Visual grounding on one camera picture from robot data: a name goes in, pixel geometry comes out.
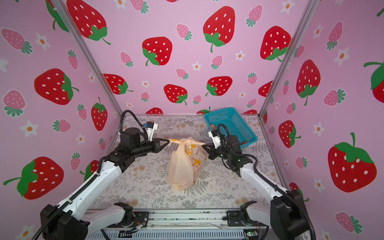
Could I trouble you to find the translucent orange plastic bag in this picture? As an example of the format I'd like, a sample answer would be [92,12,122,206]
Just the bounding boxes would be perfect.
[169,137,208,191]

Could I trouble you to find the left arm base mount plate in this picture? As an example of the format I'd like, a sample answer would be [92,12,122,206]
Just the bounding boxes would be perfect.
[108,211,150,229]

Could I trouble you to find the aluminium frame post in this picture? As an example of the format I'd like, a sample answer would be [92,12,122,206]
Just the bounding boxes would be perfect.
[259,0,320,119]
[52,0,123,116]

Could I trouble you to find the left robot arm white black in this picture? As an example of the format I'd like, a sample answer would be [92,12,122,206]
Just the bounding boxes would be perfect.
[33,128,169,240]

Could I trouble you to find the teal plastic basket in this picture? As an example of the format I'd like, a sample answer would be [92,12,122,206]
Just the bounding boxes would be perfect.
[204,107,258,149]

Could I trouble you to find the aluminium frame post left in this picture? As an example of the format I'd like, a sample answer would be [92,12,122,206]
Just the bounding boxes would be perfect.
[52,0,123,116]

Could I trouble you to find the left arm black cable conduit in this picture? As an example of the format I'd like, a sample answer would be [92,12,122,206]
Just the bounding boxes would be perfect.
[31,109,149,240]

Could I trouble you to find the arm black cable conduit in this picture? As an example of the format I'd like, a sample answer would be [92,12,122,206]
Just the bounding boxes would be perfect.
[216,123,316,240]
[31,109,149,240]

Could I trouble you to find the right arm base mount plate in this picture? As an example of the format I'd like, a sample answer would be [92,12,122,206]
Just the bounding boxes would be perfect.
[222,211,249,227]

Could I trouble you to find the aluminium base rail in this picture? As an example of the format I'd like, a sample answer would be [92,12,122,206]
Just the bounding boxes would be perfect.
[86,209,272,240]

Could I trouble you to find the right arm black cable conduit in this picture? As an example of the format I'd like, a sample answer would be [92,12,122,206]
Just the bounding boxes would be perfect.
[216,123,316,240]

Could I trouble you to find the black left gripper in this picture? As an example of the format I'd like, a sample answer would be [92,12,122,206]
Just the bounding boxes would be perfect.
[131,138,169,159]

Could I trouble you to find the aluminium frame post right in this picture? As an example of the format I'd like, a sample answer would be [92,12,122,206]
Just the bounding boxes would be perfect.
[259,0,320,119]

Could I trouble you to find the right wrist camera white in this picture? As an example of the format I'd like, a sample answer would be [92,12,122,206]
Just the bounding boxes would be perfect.
[209,130,222,149]

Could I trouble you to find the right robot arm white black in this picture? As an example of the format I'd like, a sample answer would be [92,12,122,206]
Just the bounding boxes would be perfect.
[203,131,317,240]

